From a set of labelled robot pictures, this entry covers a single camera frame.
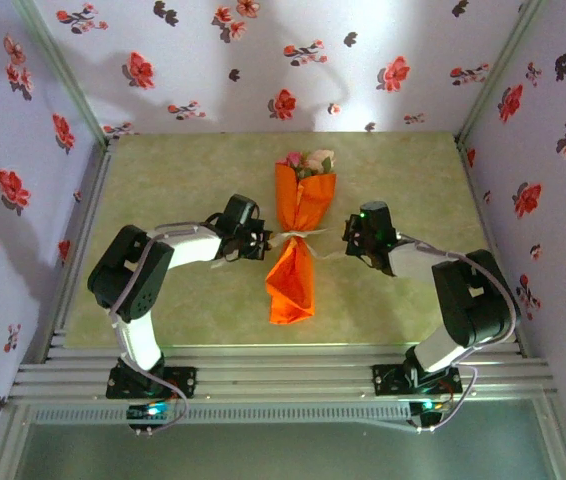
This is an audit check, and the grey right arm cable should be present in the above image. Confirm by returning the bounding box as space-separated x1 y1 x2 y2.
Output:
395 232 522 434

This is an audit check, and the aluminium frame beam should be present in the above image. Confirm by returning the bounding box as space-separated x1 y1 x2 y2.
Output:
6 343 559 407

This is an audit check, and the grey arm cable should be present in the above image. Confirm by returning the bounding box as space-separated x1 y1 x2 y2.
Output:
110 222 189 435
395 232 522 434

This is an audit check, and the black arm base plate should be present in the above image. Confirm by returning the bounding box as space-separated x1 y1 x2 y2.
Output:
371 363 464 397
105 366 198 400

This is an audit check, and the cream satin ribbon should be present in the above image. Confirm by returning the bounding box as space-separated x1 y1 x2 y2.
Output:
210 227 347 271

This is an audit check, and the orange wrapping paper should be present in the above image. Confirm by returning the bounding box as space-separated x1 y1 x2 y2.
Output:
265 160 338 326

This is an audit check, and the grey left arm cable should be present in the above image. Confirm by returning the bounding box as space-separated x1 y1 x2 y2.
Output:
110 222 189 435

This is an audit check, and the grey slotted cable duct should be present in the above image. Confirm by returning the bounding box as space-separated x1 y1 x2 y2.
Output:
27 403 414 426

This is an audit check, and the aluminium lower frame post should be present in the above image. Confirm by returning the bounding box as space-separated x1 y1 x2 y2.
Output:
535 394 566 480
0 404 32 480

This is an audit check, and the aluminium corner post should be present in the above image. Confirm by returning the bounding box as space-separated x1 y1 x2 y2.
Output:
455 0 544 146
12 0 114 149

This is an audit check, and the cream artificial rose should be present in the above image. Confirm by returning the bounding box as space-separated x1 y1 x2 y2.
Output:
300 148 337 176

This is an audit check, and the small controller circuit board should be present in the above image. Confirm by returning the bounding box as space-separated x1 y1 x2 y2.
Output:
126 403 170 422
409 399 452 417

